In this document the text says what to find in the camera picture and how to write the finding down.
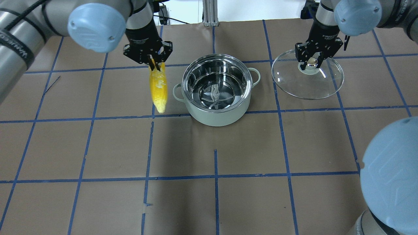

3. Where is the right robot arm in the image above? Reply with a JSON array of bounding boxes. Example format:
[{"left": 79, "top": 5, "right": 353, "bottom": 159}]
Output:
[{"left": 281, "top": 28, "right": 417, "bottom": 235}]

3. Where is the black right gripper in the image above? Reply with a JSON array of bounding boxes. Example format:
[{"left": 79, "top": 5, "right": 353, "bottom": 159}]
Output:
[{"left": 295, "top": 21, "right": 343, "bottom": 71}]

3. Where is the glass pot lid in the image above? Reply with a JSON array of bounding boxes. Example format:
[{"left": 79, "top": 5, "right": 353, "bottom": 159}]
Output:
[{"left": 271, "top": 50, "right": 345, "bottom": 100}]

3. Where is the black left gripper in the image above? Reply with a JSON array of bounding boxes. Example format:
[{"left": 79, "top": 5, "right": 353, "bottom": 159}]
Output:
[{"left": 123, "top": 28, "right": 173, "bottom": 71}]

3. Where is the black power adapter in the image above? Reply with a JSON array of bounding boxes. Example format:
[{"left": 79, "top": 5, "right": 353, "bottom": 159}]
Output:
[{"left": 153, "top": 1, "right": 170, "bottom": 25}]

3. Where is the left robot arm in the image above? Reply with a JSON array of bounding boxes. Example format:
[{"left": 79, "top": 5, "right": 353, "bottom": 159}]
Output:
[{"left": 1, "top": 0, "right": 173, "bottom": 101}]

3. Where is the yellow corn cob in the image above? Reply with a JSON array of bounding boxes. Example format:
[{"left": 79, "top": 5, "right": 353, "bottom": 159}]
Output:
[{"left": 149, "top": 62, "right": 168, "bottom": 114}]

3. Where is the pale green electric pot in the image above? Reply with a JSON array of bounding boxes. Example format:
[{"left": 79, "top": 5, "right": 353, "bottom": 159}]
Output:
[{"left": 172, "top": 54, "right": 261, "bottom": 127}]

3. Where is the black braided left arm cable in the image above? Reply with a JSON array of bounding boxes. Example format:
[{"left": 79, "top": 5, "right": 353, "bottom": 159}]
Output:
[{"left": 0, "top": 0, "right": 49, "bottom": 33}]

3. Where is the aluminium frame post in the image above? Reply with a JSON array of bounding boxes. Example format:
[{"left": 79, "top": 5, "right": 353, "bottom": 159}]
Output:
[{"left": 202, "top": 0, "right": 219, "bottom": 27}]

